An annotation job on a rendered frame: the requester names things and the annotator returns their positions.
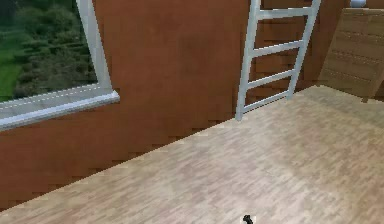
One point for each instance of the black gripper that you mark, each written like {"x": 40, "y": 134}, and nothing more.
{"x": 247, "y": 219}

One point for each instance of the white ladder shelf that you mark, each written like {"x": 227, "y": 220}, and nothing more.
{"x": 248, "y": 66}

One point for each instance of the light wooden chest of drawers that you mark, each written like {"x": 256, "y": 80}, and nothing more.
{"x": 356, "y": 53}

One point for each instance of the white framed window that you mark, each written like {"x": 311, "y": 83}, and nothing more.
{"x": 50, "y": 100}

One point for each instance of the grey round object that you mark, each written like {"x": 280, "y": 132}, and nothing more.
{"x": 357, "y": 3}

